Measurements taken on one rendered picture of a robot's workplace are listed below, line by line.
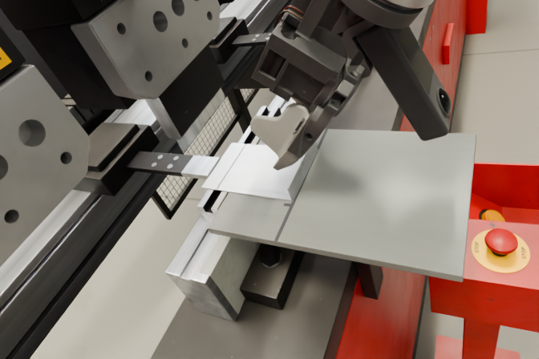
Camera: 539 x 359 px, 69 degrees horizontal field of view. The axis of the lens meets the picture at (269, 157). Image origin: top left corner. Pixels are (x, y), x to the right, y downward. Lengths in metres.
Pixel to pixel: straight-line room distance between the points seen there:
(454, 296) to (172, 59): 0.52
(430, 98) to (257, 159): 0.25
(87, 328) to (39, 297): 1.29
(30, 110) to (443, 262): 0.33
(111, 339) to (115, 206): 1.19
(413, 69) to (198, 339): 0.40
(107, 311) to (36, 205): 1.64
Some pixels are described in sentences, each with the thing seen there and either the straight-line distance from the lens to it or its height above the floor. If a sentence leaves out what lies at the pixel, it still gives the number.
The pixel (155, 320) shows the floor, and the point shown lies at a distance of 1.75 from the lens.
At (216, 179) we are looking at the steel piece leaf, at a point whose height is 1.00.
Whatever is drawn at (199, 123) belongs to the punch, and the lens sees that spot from 0.46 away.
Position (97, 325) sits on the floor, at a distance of 1.90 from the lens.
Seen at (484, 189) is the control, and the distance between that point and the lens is 0.77.
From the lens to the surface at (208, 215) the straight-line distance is 0.50.
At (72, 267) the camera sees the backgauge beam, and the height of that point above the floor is 0.93.
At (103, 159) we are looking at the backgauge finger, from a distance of 0.61.
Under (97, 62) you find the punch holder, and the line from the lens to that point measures 0.33.
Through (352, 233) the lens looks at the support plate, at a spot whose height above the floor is 1.00.
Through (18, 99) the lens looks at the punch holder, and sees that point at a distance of 0.28.
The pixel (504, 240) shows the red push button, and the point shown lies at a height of 0.81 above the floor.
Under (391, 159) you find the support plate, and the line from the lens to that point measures 0.46.
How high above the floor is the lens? 1.32
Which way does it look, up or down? 39 degrees down
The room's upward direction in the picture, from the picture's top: 22 degrees counter-clockwise
